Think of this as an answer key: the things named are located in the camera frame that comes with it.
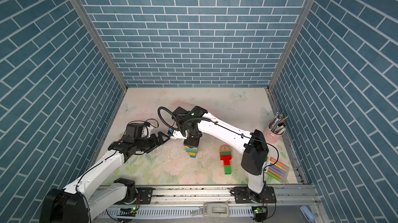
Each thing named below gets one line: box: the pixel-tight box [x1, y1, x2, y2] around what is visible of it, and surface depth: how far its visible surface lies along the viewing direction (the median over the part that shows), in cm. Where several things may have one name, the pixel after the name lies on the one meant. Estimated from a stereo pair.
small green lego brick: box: [224, 164, 232, 175], surface depth 82 cm
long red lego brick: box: [220, 154, 232, 161], surface depth 86 cm
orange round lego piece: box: [219, 144, 232, 152], surface depth 89 cm
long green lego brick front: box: [219, 151, 232, 156], surface depth 90 cm
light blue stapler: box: [299, 205, 316, 222], surface depth 70 cm
